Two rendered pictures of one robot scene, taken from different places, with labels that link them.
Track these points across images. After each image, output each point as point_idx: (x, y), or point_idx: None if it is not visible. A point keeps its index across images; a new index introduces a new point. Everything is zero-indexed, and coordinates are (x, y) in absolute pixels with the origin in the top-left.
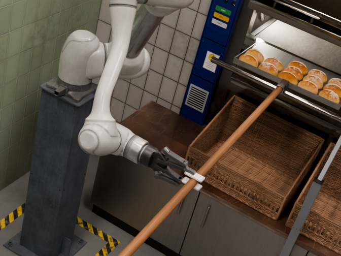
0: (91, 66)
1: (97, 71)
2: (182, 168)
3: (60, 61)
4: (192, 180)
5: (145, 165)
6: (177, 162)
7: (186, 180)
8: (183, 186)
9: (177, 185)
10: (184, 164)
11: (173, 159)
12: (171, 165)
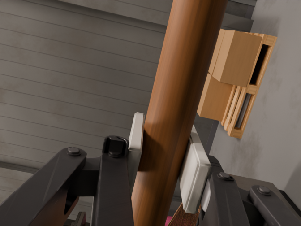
0: None
1: None
2: (108, 158)
3: None
4: (147, 110)
5: None
6: (59, 180)
7: (187, 176)
8: (171, 41)
9: (258, 188)
10: (68, 147)
11: (29, 203)
12: (124, 225)
